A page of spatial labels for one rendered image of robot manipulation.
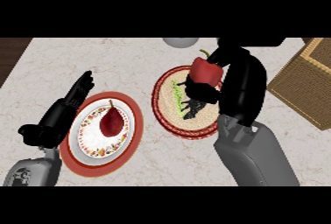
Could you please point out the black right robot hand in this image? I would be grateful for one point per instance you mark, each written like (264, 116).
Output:
(243, 87)

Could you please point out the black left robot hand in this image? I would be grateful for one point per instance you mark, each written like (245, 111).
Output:
(57, 119)

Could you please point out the red bell pepper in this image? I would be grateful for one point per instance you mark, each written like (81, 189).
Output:
(206, 71)

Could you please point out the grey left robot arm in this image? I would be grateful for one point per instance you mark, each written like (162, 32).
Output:
(35, 170)

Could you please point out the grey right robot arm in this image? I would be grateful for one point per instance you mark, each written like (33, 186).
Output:
(255, 157)

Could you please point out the brown wicker basket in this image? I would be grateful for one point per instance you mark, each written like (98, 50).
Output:
(304, 84)

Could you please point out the round red placemat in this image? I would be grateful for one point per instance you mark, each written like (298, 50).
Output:
(134, 128)

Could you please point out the white floral-rimmed plate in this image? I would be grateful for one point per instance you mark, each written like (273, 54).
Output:
(92, 140)

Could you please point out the dark red pear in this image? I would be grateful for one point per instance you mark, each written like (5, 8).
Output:
(112, 122)

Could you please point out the grey round bowl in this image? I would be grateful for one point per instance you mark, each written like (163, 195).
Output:
(181, 42)

